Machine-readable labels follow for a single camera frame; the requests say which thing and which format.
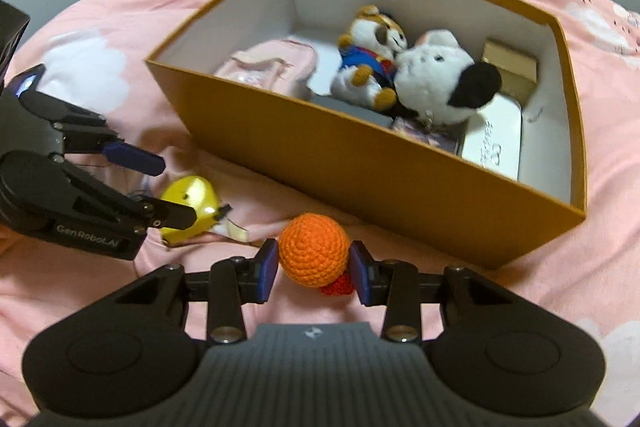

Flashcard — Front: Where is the orange crochet toy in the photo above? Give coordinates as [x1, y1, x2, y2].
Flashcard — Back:
[277, 213, 357, 297]

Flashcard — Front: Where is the yellow toy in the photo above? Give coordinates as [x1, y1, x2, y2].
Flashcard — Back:
[160, 175, 249, 249]

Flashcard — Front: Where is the gold box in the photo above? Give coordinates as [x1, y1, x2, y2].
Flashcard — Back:
[481, 38, 540, 105]

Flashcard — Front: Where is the white flat box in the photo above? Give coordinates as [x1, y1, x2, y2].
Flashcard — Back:
[459, 94, 524, 180]

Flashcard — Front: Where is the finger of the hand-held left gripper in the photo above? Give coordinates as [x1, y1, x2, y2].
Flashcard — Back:
[21, 93, 166, 176]
[54, 158, 198, 234]

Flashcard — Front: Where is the tiger plush toy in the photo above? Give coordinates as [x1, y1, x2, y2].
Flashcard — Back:
[331, 4, 410, 112]

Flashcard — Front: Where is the pink cloud printed blanket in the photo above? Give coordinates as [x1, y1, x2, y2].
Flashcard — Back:
[0, 0, 640, 427]

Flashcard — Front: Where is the orange cardboard box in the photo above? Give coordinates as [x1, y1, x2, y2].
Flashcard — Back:
[145, 0, 587, 269]

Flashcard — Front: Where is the purple printed card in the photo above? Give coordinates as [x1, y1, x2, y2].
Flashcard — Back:
[390, 117, 463, 155]

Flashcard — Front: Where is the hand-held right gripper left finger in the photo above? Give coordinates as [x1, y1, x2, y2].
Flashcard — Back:
[114, 238, 280, 344]

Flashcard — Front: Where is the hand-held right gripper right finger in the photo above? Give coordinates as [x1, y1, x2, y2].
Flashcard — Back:
[348, 241, 507, 342]

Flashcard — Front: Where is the white and black plush toy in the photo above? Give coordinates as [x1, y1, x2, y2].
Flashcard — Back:
[392, 29, 502, 126]

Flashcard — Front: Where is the dark grey case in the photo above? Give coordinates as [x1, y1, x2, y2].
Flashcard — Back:
[309, 93, 393, 128]

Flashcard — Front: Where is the pink pouch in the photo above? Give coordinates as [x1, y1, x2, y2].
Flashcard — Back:
[214, 36, 318, 100]

